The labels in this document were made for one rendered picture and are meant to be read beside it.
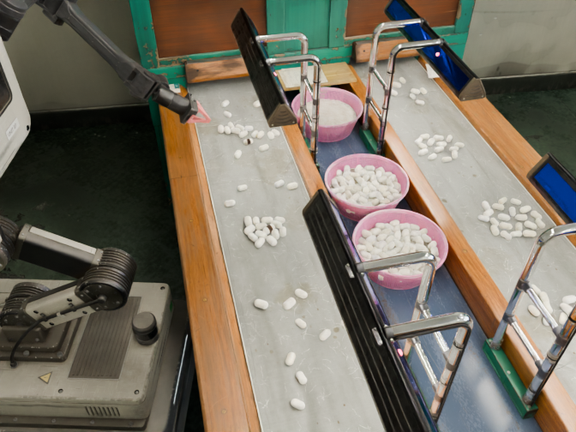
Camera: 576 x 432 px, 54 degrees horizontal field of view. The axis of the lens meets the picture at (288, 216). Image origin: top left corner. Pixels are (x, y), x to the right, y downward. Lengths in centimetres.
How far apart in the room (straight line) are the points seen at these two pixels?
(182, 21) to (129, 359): 122
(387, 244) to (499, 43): 228
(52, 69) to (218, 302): 224
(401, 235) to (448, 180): 31
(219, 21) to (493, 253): 129
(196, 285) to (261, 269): 19
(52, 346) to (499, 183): 145
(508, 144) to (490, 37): 168
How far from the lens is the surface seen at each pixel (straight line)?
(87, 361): 180
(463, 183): 191
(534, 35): 384
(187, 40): 227
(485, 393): 150
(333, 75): 233
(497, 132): 214
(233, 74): 227
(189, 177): 184
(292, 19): 230
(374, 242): 166
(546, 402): 144
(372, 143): 206
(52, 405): 181
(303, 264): 158
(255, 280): 154
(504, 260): 170
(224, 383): 134
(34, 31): 337
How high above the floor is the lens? 191
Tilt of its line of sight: 43 degrees down
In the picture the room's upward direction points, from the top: straight up
